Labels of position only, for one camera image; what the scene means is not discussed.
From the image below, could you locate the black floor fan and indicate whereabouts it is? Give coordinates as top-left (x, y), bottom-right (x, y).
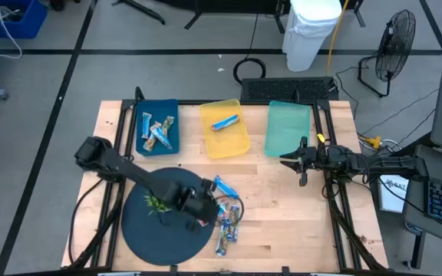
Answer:
top-left (357, 9), bottom-right (417, 99)

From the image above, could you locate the blue green granola bar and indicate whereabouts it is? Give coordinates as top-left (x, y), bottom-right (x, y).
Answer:
top-left (150, 125), bottom-right (173, 150)

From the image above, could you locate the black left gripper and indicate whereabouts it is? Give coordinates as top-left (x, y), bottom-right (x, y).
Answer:
top-left (178, 179), bottom-right (222, 232)

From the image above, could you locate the teal translucent plastic bin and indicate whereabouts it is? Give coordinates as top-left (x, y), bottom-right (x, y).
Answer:
top-left (263, 100), bottom-right (312, 158)

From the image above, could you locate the dark round woven placemat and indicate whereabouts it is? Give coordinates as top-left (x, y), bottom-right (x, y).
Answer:
top-left (120, 166), bottom-right (217, 267)

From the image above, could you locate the blue plastic bin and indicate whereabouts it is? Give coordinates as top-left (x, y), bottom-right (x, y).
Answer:
top-left (135, 98), bottom-right (180, 157)

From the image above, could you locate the blue white granola bar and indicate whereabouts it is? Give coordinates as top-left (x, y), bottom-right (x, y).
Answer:
top-left (216, 198), bottom-right (229, 220)

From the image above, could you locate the blue chewy granola bar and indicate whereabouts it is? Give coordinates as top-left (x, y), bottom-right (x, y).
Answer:
top-left (213, 175), bottom-right (241, 200)
top-left (210, 113), bottom-right (241, 133)

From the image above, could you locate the white paper sign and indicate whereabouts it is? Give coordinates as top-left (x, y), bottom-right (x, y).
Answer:
top-left (378, 174), bottom-right (410, 214)

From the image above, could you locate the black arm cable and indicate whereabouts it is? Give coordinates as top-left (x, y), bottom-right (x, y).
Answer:
top-left (67, 178), bottom-right (105, 265)

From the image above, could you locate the grey desk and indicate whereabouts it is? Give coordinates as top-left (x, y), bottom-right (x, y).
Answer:
top-left (403, 143), bottom-right (442, 250)

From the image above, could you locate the coiled black cable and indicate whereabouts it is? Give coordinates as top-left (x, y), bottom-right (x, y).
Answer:
top-left (233, 57), bottom-right (267, 85)

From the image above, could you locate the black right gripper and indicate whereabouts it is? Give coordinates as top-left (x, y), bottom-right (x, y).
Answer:
top-left (280, 136), bottom-right (328, 188)

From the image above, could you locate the green brown granola bar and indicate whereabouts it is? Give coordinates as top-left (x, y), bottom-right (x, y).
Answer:
top-left (161, 115), bottom-right (176, 138)

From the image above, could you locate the yellow power plug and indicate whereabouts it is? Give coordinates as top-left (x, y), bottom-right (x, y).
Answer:
top-left (361, 134), bottom-right (383, 150)

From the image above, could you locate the yellow hanging cable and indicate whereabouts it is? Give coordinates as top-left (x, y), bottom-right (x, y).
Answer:
top-left (325, 0), bottom-right (351, 76)

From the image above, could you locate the green artificial plant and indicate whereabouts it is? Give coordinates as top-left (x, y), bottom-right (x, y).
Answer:
top-left (143, 193), bottom-right (173, 217)

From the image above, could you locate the blue brown granola bar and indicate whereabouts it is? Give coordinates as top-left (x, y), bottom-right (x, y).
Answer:
top-left (141, 112), bottom-right (153, 140)

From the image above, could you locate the yellow translucent plastic bin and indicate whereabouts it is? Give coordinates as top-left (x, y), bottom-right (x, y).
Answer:
top-left (199, 98), bottom-right (252, 160)

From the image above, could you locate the black table frame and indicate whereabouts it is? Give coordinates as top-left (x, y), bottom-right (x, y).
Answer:
top-left (61, 86), bottom-right (389, 271)

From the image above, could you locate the blue storage crate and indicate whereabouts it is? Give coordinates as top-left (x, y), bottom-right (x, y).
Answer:
top-left (0, 0), bottom-right (48, 39)

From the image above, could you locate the white trash bin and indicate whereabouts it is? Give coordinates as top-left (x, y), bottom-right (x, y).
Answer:
top-left (281, 0), bottom-right (343, 73)

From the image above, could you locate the black partition screen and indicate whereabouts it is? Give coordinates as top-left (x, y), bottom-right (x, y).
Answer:
top-left (111, 0), bottom-right (367, 35)

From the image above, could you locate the black mesh computer case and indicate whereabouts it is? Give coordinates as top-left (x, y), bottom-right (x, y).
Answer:
top-left (240, 76), bottom-right (339, 103)

